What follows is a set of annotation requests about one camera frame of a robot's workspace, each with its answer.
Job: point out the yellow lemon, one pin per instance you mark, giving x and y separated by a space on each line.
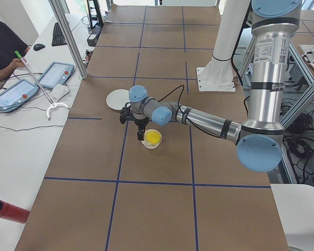
153 137

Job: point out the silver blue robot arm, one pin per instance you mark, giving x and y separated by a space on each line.
258 139

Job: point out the reacher grabber stick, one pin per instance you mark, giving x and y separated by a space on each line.
53 104

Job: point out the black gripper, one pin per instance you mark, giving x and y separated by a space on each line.
141 122

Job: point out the red cylinder tube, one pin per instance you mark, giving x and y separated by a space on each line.
13 213

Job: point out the blue teach pendant far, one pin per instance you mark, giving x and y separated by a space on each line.
56 74

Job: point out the black box on table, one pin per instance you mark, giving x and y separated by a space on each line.
93 37

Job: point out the white bowl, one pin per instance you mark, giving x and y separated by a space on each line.
147 144

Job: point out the person in black shirt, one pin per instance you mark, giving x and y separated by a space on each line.
9 44

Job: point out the white plate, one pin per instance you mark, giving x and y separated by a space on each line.
117 99

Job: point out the white folded cloth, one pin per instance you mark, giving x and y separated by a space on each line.
58 92

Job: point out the blue teach pendant near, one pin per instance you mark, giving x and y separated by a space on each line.
15 96

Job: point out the aluminium frame post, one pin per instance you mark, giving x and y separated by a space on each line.
63 23

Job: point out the white side table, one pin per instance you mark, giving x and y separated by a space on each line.
295 204

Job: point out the black computer mouse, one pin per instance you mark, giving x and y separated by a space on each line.
38 47

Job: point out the aluminium frame rack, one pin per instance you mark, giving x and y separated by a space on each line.
298 107

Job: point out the blue teach pendant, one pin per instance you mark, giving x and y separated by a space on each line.
56 74
15 96

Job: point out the black keyboard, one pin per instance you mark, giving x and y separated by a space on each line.
58 38

